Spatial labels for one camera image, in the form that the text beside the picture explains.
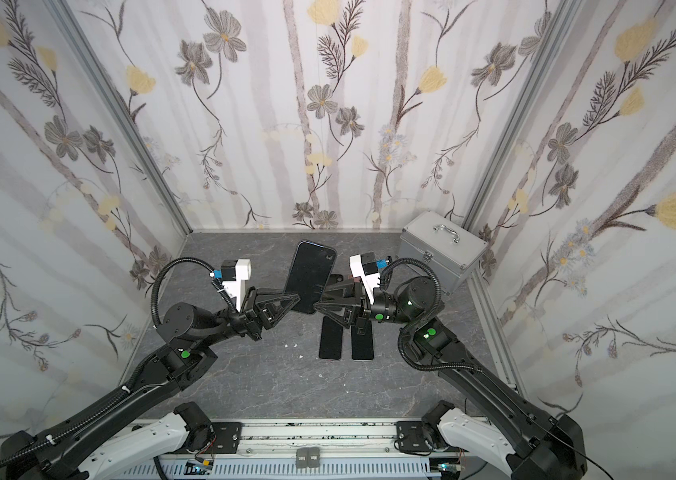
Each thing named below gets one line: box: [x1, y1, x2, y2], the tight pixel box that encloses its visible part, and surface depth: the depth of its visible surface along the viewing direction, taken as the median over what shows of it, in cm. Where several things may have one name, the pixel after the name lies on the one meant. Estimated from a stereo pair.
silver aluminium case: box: [399, 211, 489, 295], surface depth 100 cm
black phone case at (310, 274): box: [284, 240, 337, 314], surface depth 54 cm
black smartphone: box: [351, 320, 374, 360], surface depth 90 cm
